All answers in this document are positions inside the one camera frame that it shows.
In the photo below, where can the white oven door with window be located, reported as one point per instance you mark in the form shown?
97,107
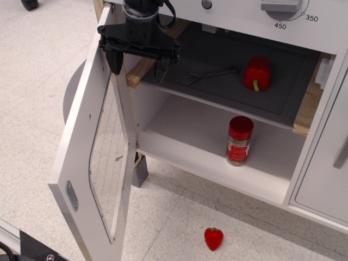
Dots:
70,180

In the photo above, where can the black wheel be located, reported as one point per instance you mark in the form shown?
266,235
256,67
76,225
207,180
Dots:
30,4

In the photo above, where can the white toy kitchen oven cabinet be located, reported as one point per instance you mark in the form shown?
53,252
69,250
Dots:
193,135

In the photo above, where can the white right cabinet door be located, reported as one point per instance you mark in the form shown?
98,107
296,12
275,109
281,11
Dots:
322,189

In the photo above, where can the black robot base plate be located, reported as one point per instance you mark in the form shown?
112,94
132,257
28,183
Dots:
31,249

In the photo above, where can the red spice jar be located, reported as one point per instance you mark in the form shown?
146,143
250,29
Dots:
239,140

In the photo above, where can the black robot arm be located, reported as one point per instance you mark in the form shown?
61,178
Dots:
144,11

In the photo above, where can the grey toy fork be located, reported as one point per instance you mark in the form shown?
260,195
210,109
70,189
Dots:
194,77

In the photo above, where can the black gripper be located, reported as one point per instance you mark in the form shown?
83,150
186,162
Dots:
145,39

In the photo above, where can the grey temperature knob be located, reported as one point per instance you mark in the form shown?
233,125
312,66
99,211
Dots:
281,10

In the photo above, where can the red toy bell pepper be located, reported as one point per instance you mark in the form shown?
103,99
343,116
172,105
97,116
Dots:
257,74

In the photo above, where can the grey cabinet leg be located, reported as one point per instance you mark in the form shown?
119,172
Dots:
140,172

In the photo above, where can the grey right door handle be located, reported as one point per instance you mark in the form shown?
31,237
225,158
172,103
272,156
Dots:
341,156

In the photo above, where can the red toy strawberry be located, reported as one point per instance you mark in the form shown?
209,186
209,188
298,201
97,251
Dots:
213,237

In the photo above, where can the grey round button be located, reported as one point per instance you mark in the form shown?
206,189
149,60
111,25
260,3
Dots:
206,4

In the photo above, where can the grey oven door handle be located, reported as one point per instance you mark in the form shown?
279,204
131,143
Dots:
71,91

